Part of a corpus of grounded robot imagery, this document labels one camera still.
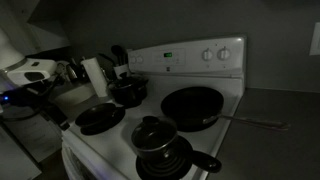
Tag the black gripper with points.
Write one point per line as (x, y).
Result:
(20, 96)

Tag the glass lid with black knob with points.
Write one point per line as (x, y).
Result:
(153, 136)

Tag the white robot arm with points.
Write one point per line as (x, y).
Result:
(10, 50)

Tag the black cooking pot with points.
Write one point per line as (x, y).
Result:
(128, 93)

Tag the white electric stove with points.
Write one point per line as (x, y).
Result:
(153, 100)

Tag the white stove knob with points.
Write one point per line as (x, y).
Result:
(207, 54)
(224, 53)
(140, 59)

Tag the small black skillet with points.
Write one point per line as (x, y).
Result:
(96, 115)

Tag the white utensil holder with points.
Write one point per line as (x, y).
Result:
(120, 71)

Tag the black kitchen utensils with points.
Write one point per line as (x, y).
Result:
(118, 53)

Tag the small black saucepan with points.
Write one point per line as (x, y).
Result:
(160, 155)

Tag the black coil burner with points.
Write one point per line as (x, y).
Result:
(166, 169)

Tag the large black frying pan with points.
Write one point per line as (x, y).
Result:
(191, 103)

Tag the light wall cabinet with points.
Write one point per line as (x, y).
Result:
(46, 30)

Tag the white wall outlet plate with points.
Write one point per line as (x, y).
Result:
(315, 38)

